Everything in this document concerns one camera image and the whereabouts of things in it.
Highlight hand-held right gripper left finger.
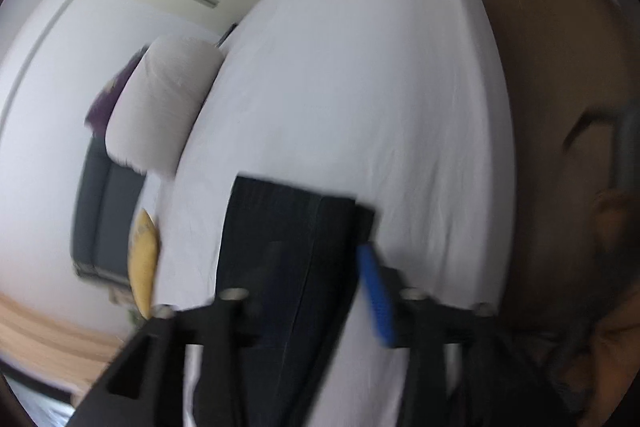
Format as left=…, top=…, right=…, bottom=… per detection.
left=65, top=288, right=257, bottom=427

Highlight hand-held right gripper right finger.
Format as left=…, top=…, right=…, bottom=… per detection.
left=356, top=244, right=586, bottom=427

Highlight black denim pants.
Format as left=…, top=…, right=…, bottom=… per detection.
left=215, top=174, right=377, bottom=427

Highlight yellow pillow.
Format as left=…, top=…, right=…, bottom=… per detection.
left=126, top=208, right=161, bottom=320

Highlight dark grey bed headboard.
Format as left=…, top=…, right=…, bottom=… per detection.
left=71, top=134, right=149, bottom=288

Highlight beige curtain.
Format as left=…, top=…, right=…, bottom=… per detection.
left=0, top=291, right=132, bottom=389

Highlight bed with white sheet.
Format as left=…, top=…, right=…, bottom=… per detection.
left=150, top=0, right=517, bottom=427

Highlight rolled white duvet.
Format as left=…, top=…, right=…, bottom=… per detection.
left=105, top=34, right=226, bottom=180

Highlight purple pillow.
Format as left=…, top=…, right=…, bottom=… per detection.
left=84, top=49, right=146, bottom=135

